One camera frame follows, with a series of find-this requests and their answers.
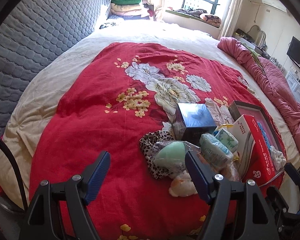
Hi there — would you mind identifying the small green tissue packet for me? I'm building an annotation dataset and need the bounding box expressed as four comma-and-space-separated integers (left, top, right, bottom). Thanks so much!
215, 128, 239, 153

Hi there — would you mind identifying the dark blue box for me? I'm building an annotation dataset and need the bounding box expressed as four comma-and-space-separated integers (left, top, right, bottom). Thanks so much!
172, 103, 217, 147

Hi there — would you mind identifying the red tissue box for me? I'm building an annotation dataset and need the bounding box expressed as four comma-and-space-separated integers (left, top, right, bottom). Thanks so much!
232, 114, 278, 188

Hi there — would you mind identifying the black cable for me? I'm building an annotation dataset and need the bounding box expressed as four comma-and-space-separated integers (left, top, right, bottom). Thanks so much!
0, 130, 28, 210

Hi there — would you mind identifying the large green tissue packet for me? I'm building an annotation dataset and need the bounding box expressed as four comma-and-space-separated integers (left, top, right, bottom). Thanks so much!
199, 133, 234, 170

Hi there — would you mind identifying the cluttered dresser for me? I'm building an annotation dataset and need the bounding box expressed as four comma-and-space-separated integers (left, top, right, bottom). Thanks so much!
235, 29, 285, 68

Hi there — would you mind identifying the curved frame mirror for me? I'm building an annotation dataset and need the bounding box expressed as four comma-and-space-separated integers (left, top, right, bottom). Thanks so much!
247, 25, 267, 48

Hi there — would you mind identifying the green sponge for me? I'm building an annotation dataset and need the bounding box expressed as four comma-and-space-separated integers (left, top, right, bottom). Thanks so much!
154, 141, 203, 174

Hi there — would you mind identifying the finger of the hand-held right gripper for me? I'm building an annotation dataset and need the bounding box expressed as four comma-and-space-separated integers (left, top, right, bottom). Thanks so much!
266, 186, 300, 220
285, 164, 300, 200

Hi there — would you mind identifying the grey quilted headboard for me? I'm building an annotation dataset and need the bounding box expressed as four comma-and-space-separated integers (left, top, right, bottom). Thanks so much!
0, 0, 113, 193

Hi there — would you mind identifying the pink quilt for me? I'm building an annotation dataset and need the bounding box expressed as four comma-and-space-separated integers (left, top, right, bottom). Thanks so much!
217, 36, 300, 153

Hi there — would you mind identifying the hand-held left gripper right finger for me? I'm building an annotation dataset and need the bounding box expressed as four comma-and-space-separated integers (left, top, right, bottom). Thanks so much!
184, 151, 280, 240

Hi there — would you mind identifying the stack of folded blankets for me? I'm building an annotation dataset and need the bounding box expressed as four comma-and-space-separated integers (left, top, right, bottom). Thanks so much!
110, 0, 155, 20

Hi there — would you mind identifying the black white patterned cloth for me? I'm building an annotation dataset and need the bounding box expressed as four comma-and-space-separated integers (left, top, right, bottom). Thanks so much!
99, 21, 118, 30

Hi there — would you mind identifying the red floral blanket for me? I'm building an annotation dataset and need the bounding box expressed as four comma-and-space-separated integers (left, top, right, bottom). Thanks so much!
29, 42, 288, 240

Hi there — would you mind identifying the leopard print scrunchie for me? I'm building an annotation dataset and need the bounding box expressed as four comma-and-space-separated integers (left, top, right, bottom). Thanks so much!
139, 130, 183, 179

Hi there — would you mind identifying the clothes pile on windowsill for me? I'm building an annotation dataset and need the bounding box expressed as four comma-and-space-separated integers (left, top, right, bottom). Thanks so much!
175, 8, 222, 26

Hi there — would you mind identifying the white knitted cloth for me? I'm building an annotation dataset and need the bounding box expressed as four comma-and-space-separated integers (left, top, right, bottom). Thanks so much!
269, 145, 287, 172

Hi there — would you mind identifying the white drawer cabinet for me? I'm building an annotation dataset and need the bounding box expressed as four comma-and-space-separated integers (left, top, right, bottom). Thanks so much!
285, 70, 300, 103

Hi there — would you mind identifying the grey tray box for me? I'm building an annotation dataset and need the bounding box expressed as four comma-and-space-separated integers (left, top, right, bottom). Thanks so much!
229, 101, 287, 173

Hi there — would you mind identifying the cream bed sheet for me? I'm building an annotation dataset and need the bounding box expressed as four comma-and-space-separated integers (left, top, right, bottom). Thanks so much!
0, 20, 300, 203

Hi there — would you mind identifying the white plush toy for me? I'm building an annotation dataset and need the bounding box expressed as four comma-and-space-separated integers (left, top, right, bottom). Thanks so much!
169, 171, 198, 197

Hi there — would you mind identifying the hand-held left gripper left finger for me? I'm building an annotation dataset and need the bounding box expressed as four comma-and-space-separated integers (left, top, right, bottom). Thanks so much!
19, 151, 112, 240

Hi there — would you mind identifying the white air conditioner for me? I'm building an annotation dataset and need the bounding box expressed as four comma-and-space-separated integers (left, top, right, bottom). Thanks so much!
261, 0, 288, 12

